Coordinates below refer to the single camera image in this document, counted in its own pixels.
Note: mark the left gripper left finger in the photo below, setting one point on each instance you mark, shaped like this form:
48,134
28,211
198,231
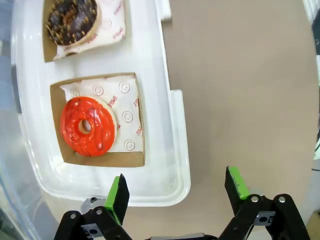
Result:
117,197

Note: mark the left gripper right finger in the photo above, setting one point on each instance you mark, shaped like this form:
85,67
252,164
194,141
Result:
236,185

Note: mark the red glazed donut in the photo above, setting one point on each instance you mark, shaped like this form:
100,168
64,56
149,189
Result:
72,125

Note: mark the chocolate donut with sprinkles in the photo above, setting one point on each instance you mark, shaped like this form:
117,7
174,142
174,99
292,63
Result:
75,25

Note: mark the clear plastic container lid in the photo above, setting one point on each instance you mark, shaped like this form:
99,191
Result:
15,175

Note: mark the white plastic container base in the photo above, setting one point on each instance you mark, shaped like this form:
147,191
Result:
160,100

